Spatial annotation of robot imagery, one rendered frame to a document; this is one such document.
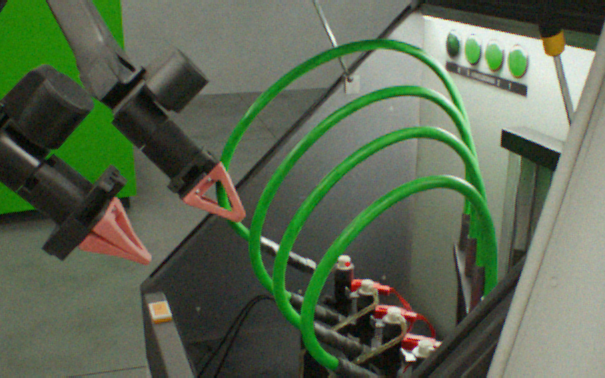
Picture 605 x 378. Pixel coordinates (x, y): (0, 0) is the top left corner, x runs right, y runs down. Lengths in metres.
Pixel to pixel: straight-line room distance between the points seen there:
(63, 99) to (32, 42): 3.38
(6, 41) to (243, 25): 3.76
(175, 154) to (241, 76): 6.64
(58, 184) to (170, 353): 0.44
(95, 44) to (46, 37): 3.10
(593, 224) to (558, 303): 0.08
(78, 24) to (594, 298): 0.77
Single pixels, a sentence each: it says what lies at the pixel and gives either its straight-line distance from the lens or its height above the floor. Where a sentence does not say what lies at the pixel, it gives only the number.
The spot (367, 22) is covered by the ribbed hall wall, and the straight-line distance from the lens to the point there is 7.80.
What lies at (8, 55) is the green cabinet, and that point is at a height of 0.96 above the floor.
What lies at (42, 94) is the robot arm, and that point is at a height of 1.41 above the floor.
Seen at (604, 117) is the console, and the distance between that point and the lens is 0.64.
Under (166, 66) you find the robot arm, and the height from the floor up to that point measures 1.40.
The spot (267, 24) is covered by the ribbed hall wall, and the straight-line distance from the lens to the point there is 7.50.
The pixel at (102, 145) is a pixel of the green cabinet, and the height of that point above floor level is 0.42.
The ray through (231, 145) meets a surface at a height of 1.30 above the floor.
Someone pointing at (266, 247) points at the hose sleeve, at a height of 1.15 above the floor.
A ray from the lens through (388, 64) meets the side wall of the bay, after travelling 1.31.
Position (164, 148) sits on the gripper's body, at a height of 1.30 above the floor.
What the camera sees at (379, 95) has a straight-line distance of 0.87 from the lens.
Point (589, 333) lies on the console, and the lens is 0.63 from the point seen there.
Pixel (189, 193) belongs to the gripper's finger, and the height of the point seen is 1.25.
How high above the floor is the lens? 1.55
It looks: 20 degrees down
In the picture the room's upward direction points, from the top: straight up
